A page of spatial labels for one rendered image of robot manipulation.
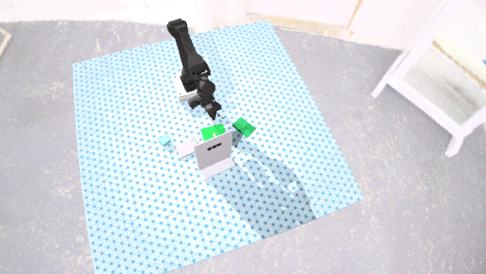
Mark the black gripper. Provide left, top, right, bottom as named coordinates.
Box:
left=197, top=90, right=222, bottom=121

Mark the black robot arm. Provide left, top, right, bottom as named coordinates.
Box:
left=167, top=18, right=216, bottom=109

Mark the green square patch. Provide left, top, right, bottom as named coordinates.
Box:
left=200, top=123, right=226, bottom=141

